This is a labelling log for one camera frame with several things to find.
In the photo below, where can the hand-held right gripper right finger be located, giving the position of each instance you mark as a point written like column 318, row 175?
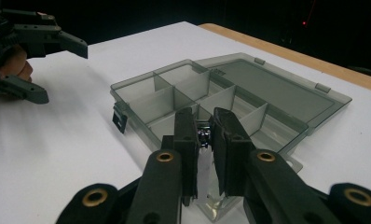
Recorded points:
column 231, row 155

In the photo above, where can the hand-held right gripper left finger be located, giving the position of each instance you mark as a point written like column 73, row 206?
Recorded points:
column 186, row 149

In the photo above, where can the silver metal nail clipper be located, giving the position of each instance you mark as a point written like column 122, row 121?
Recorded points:
column 204, row 137

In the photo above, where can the grey transparent plastic compartment box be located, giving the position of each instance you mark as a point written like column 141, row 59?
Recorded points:
column 267, row 93

